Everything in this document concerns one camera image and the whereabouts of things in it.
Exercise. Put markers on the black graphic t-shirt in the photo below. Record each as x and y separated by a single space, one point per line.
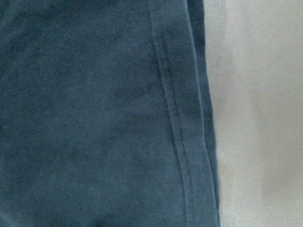
105 115

